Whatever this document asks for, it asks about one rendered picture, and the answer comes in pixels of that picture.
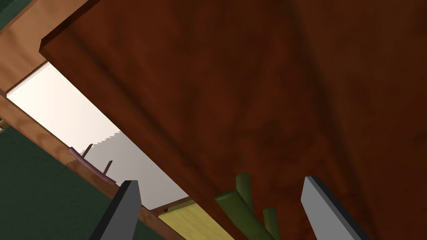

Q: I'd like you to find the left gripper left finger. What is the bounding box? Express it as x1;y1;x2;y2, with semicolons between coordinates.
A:
89;180;142;240

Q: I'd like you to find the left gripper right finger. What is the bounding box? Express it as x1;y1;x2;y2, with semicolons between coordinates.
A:
301;176;372;240

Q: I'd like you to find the yellow drawer front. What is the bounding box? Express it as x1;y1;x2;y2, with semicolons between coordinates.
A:
158;200;236;240

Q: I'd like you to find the white drawer front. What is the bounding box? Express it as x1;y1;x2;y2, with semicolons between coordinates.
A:
6;62;189;210

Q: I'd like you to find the red-brown wooden drawer front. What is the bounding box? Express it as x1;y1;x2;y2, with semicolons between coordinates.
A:
39;0;427;240

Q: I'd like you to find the brown wooden cabinet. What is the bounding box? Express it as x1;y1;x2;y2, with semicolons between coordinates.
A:
0;0;197;240

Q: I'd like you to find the purple bar handle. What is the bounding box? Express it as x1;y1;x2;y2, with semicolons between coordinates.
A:
68;143;117;186

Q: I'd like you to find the olive green bar handle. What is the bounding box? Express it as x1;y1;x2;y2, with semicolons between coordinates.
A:
214;172;282;240

